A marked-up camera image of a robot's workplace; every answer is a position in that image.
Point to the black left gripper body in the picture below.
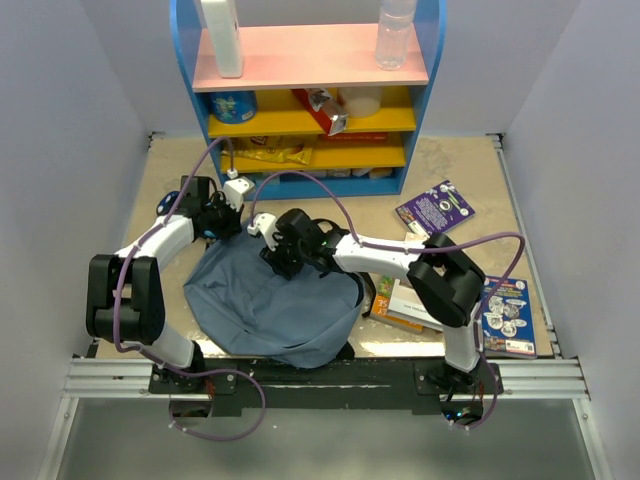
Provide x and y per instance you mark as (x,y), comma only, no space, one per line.
(222,217)

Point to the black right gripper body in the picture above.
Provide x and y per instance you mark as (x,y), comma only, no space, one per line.
(287,258)

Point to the blue-grey fabric backpack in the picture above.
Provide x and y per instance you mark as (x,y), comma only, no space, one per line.
(248,310)

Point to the orange treehouse book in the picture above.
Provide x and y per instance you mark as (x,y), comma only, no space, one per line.
(379,307)

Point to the white coffee cover book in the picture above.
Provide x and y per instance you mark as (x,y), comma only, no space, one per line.
(405,304)

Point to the blue cartoon cover book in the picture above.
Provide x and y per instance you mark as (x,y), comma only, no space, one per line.
(507,320)

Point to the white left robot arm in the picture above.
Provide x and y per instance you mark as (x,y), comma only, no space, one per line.
(125,303)

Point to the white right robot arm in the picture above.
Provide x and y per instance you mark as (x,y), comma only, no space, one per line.
(447,282)

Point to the yellow chips bag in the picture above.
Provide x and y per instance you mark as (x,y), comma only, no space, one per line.
(275,149)

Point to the blue cartoon pencil case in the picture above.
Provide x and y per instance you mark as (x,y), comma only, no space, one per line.
(166,203)

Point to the white items on bottom shelf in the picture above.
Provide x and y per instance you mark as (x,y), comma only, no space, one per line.
(325,173)

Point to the flat red box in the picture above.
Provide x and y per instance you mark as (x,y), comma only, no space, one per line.
(362,137)

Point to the blue cylindrical snack can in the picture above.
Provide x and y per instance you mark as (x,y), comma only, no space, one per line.
(234,107)

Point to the red and silver snack box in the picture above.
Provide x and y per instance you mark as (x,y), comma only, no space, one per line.
(324,108)

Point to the blue wooden shelf unit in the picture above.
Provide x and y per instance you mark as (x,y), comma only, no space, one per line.
(279,59)

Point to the purple book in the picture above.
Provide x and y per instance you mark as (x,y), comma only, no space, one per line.
(437,210)

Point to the translucent white plastic cup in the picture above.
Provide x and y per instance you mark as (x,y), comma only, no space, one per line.
(360,102)

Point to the white rectangular bottle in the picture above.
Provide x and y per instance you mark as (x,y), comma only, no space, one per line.
(222,23)

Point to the clear plastic water bottle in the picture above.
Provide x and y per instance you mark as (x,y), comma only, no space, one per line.
(394,26)

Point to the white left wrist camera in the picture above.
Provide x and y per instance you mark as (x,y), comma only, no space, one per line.
(236,190)

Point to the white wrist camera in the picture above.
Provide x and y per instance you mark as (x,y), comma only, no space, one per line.
(264,225)
(236,190)

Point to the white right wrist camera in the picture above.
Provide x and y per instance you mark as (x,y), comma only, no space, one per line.
(264,225)

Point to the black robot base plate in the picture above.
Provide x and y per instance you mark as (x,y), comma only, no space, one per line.
(232,391)

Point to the aluminium front frame rail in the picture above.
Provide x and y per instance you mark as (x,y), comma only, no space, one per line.
(135,378)

